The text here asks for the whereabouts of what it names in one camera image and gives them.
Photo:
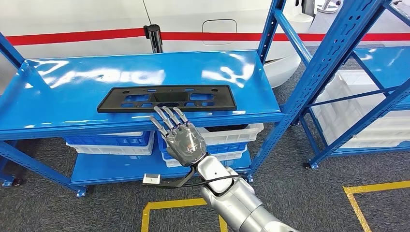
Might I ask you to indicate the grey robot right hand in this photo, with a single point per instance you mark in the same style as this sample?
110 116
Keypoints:
187 145

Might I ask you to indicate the long black plastic panel part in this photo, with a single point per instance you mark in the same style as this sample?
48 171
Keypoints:
112 102

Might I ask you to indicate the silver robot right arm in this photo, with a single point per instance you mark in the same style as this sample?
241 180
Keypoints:
237 205

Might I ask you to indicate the blue metal shelf rack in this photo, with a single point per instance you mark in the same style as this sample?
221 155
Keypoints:
352 136
64 96

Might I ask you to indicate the yellow floor tape square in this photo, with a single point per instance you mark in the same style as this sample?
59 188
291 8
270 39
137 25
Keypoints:
384 185

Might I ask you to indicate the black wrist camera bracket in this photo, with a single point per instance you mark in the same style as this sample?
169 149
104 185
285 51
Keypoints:
173 183

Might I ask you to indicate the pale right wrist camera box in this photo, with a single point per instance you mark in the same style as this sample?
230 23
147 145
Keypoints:
151 179

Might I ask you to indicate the black stanchion post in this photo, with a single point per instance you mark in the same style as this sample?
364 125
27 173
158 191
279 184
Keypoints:
155 40

